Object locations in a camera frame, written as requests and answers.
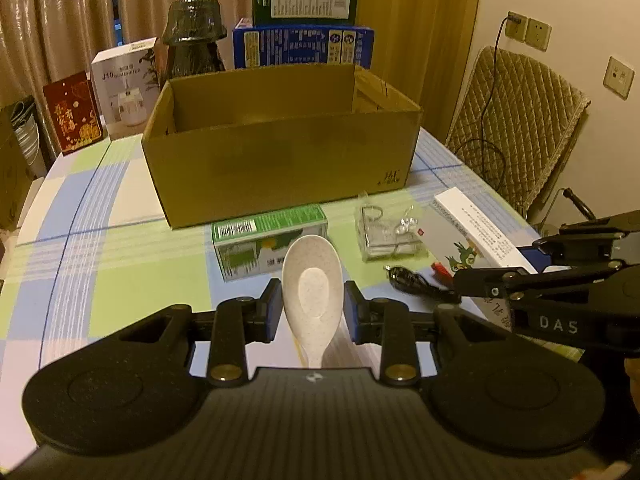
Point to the golden curtain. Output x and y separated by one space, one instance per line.
415 35

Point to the brown cardboard carton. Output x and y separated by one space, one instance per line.
12 185

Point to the chair with quilted cover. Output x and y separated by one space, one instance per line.
520 120

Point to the beige wall socket plate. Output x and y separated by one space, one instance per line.
619 77

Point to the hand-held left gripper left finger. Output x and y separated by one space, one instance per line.
273 310

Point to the white speckled spoon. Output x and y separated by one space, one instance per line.
312 280

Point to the wall outlet with charger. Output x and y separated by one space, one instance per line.
516 27

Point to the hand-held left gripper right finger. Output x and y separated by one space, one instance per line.
351 312

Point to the green and white medicine box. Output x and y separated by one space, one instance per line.
250 250

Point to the checkered cloth desktop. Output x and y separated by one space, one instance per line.
125 260

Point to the beige curtain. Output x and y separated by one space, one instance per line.
60 20

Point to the dark glass vase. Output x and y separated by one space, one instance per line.
192 35

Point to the red candy packet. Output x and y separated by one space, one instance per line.
442 270

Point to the white humidifier box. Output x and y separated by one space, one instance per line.
125 90

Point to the beige wall outlet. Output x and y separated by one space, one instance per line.
539 35

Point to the long white carton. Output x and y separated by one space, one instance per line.
480 215

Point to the red gift box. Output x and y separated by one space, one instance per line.
75 115

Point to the cardboard box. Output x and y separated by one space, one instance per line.
280 160

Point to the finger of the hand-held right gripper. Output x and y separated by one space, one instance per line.
500 282
580 245

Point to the blue printed box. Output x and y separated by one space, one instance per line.
300 45

